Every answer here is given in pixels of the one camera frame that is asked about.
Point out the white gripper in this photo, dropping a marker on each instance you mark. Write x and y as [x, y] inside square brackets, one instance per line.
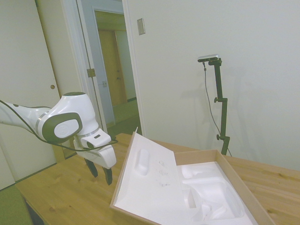
[100, 155]

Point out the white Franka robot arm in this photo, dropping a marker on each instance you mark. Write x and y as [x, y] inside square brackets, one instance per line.
[68, 112]

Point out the cardboard box with foam insert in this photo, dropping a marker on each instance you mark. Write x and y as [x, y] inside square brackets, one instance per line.
[187, 185]

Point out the silver door latch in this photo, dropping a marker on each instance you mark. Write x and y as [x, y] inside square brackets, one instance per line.
[103, 83]

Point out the brass door hinge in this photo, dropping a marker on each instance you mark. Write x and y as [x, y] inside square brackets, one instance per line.
[91, 72]

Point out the wooden hallway door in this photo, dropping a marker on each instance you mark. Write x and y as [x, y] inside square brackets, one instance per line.
[112, 68]

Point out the white open door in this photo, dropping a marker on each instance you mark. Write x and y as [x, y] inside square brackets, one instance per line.
[89, 61]

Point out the white closet door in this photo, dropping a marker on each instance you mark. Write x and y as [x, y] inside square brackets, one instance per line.
[25, 70]

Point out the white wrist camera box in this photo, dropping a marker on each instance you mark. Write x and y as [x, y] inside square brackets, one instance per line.
[96, 138]

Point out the camera on black stand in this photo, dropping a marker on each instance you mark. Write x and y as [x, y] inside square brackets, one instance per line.
[211, 105]

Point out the black camera stand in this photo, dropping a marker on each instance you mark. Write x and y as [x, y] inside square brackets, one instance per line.
[221, 103]

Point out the metal wall switch plate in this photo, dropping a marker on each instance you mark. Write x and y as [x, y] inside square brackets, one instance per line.
[141, 26]

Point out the silver exterior camera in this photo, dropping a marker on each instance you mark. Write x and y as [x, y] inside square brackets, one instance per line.
[209, 58]

